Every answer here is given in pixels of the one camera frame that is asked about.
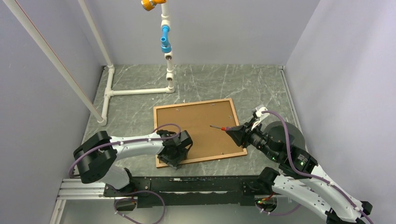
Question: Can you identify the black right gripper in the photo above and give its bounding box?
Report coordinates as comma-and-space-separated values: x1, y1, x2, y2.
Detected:
226, 116, 280, 161

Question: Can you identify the blue handled screwdriver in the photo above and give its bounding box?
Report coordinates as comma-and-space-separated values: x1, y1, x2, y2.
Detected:
210, 125, 230, 131

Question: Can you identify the wooden picture frame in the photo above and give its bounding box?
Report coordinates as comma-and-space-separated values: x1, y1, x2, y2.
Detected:
153, 98, 248, 165

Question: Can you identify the blue pipe elbow fitting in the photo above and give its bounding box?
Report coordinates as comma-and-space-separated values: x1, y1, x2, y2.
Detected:
160, 25, 171, 53

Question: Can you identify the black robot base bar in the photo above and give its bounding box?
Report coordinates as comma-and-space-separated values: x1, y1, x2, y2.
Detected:
103, 175, 272, 208

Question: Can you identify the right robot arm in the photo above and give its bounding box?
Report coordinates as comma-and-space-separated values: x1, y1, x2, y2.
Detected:
227, 120, 373, 224

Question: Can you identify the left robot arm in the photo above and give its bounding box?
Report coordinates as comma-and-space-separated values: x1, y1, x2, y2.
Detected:
68, 124, 193, 196

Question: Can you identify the dark grey round disc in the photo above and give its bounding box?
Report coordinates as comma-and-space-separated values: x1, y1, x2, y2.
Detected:
264, 121, 306, 153

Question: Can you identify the white pvc pipe structure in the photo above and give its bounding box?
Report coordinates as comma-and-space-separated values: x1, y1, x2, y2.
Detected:
1, 0, 177, 127

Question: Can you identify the orange pipe cap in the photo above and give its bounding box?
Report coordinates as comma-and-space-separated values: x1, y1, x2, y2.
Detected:
141, 0, 167, 11

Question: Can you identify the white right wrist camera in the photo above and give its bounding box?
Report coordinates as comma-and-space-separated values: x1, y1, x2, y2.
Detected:
251, 105, 269, 130

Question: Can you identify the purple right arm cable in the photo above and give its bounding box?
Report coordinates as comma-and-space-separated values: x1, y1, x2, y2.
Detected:
255, 110, 375, 224

